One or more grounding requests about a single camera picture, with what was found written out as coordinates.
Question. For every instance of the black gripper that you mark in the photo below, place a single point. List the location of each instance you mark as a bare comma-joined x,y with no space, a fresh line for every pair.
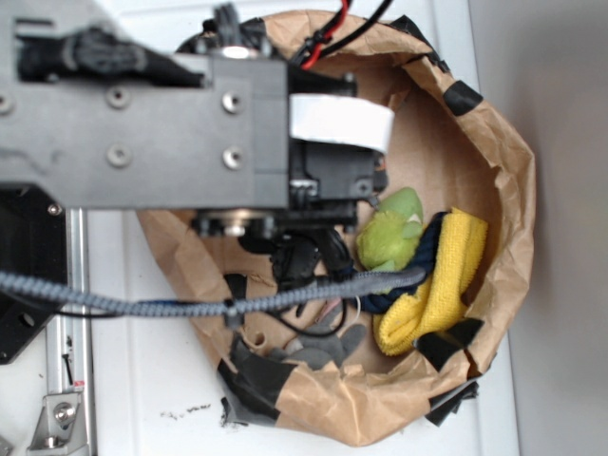
325,183

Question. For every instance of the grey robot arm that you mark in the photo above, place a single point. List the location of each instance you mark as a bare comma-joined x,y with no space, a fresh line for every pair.
254,143

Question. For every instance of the white paper label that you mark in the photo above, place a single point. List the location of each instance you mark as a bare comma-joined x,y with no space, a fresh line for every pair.
337,119

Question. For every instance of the green plush toy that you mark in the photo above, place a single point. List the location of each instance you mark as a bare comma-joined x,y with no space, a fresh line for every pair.
391,237

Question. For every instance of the grey plush bunny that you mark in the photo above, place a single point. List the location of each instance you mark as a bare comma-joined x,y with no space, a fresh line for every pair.
323,345

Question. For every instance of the yellow microfibre cloth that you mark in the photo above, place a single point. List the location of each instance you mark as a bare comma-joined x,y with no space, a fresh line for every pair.
437,303

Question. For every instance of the brown paper bag tray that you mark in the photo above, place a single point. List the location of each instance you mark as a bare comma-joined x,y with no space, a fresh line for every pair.
457,151

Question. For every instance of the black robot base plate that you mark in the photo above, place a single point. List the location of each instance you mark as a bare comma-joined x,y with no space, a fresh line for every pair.
33,243

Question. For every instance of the aluminium extrusion rail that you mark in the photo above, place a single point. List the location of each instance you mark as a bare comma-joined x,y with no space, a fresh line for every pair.
69,336

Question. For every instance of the metal corner bracket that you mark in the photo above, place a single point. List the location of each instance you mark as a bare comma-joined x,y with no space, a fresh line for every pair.
60,428

